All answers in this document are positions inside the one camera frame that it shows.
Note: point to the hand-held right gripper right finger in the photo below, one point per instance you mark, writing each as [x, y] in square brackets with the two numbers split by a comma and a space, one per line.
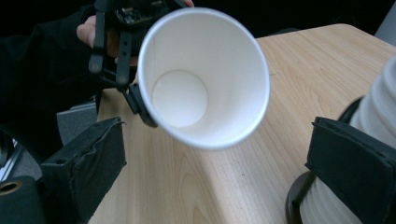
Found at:
[351, 168]

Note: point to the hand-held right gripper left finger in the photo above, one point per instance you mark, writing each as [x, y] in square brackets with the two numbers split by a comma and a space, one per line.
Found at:
[84, 165]

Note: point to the stack of white cups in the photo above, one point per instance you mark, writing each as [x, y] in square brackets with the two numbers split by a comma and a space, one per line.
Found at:
[373, 124]

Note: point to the white paper cup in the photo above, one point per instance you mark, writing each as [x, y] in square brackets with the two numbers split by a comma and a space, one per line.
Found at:
[199, 77]

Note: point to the black cup holder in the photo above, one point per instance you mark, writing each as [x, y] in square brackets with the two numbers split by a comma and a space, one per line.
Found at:
[295, 199]

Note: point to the metal floor rail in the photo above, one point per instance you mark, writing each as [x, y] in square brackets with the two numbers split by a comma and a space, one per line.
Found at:
[9, 161]

